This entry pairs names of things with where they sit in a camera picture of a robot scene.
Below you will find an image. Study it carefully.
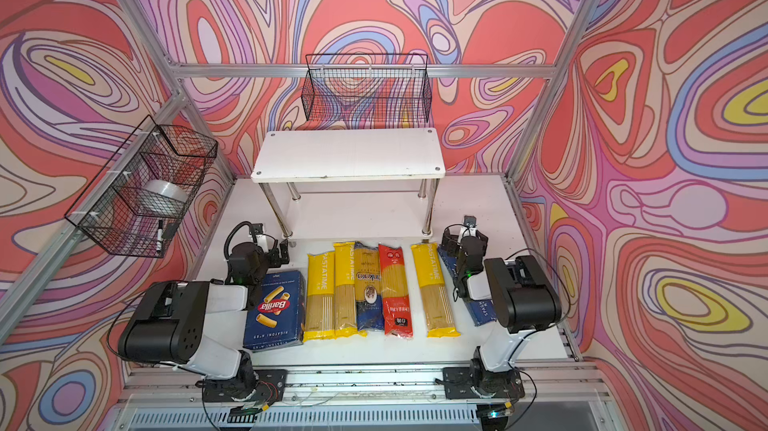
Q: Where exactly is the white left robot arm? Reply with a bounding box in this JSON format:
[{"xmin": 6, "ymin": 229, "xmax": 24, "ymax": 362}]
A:
[{"xmin": 117, "ymin": 240, "xmax": 290, "ymax": 381}]

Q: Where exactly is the white two-tier shelf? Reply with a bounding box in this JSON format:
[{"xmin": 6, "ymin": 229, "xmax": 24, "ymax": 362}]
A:
[{"xmin": 251, "ymin": 128, "xmax": 446, "ymax": 240}]

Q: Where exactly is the black wire basket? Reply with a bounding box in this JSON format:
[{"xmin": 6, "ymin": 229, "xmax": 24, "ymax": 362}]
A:
[
  {"xmin": 301, "ymin": 52, "xmax": 432, "ymax": 129},
  {"xmin": 64, "ymin": 117, "xmax": 218, "ymax": 258}
]

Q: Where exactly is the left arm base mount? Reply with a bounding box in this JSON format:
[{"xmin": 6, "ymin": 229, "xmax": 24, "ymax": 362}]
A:
[{"xmin": 195, "ymin": 368, "xmax": 288, "ymax": 404}]

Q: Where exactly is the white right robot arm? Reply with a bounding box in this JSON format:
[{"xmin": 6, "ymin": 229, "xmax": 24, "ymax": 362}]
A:
[{"xmin": 438, "ymin": 225, "xmax": 564, "ymax": 379}]

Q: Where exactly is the blue Barilla spaghetti box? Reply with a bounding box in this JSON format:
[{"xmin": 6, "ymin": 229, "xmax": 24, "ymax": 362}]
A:
[{"xmin": 438, "ymin": 245, "xmax": 496, "ymax": 327}]

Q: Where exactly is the black wire basket back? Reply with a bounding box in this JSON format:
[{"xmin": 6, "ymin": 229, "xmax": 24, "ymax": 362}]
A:
[{"xmin": 301, "ymin": 52, "xmax": 432, "ymax": 129}]

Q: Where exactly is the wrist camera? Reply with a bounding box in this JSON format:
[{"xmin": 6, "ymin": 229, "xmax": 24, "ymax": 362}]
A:
[
  {"xmin": 250, "ymin": 223, "xmax": 264, "ymax": 236},
  {"xmin": 462, "ymin": 215, "xmax": 477, "ymax": 230}
]

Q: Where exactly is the blue Barilla rigatoni box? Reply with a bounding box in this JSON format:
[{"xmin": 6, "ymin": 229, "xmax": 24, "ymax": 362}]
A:
[{"xmin": 243, "ymin": 270, "xmax": 306, "ymax": 351}]

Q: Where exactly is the silver tape roll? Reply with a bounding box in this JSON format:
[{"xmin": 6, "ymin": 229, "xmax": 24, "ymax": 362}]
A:
[{"xmin": 144, "ymin": 179, "xmax": 188, "ymax": 202}]

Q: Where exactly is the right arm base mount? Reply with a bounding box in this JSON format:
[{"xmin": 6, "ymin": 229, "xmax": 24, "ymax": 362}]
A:
[{"xmin": 435, "ymin": 366, "xmax": 526, "ymax": 403}]

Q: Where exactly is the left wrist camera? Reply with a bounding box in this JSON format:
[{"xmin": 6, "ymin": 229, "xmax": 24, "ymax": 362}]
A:
[{"xmin": 250, "ymin": 223, "xmax": 264, "ymax": 236}]

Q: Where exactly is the black wire basket left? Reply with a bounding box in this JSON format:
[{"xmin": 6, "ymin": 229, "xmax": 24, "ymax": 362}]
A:
[{"xmin": 64, "ymin": 117, "xmax": 218, "ymax": 258}]

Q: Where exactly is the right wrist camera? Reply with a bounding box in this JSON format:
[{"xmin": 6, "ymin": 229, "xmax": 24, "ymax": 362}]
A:
[{"xmin": 462, "ymin": 215, "xmax": 477, "ymax": 230}]

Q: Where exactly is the blue Ankara spaghetti bag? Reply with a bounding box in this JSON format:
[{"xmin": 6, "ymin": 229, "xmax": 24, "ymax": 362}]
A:
[{"xmin": 354, "ymin": 243, "xmax": 384, "ymax": 332}]

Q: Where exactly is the yellow pastatime bag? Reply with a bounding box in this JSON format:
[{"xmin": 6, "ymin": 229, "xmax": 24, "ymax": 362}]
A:
[
  {"xmin": 304, "ymin": 251, "xmax": 335, "ymax": 342},
  {"xmin": 334, "ymin": 242, "xmax": 367, "ymax": 338},
  {"xmin": 411, "ymin": 242, "xmax": 460, "ymax": 338}
]

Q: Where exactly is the red spaghetti bag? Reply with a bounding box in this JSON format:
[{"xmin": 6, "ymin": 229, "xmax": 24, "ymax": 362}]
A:
[{"xmin": 378, "ymin": 244, "xmax": 413, "ymax": 339}]

